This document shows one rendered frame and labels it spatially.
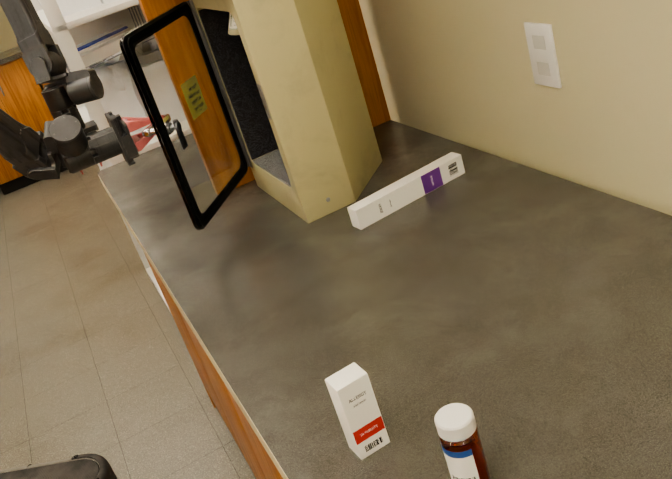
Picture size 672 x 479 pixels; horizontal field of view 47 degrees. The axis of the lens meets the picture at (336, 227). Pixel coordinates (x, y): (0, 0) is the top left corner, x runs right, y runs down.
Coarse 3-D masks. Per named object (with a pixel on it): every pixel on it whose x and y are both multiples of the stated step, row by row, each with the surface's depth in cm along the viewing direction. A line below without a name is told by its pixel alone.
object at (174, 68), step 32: (128, 32) 139; (160, 32) 149; (192, 32) 162; (128, 64) 138; (160, 64) 147; (192, 64) 159; (160, 96) 145; (192, 96) 157; (192, 128) 155; (224, 128) 169; (192, 160) 153; (224, 160) 167; (192, 192) 152
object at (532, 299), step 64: (384, 128) 192; (128, 192) 206; (256, 192) 178; (448, 192) 148; (512, 192) 140; (576, 192) 133; (192, 256) 156; (256, 256) 147; (320, 256) 139; (384, 256) 132; (448, 256) 126; (512, 256) 120; (576, 256) 115; (640, 256) 110; (192, 320) 132; (256, 320) 125; (320, 320) 120; (384, 320) 114; (448, 320) 110; (512, 320) 105; (576, 320) 101; (640, 320) 97; (256, 384) 109; (320, 384) 105; (384, 384) 101; (448, 384) 97; (512, 384) 94; (576, 384) 90; (640, 384) 87; (320, 448) 93; (384, 448) 90; (512, 448) 84; (576, 448) 82; (640, 448) 79
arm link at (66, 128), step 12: (60, 120) 141; (72, 120) 141; (48, 132) 139; (60, 132) 140; (72, 132) 140; (48, 144) 141; (60, 144) 140; (72, 144) 140; (84, 144) 144; (48, 156) 143; (72, 156) 144; (36, 168) 145; (48, 168) 145
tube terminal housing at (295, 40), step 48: (240, 0) 135; (288, 0) 139; (336, 0) 157; (288, 48) 142; (336, 48) 155; (288, 96) 144; (336, 96) 153; (288, 144) 147; (336, 144) 151; (288, 192) 157; (336, 192) 154
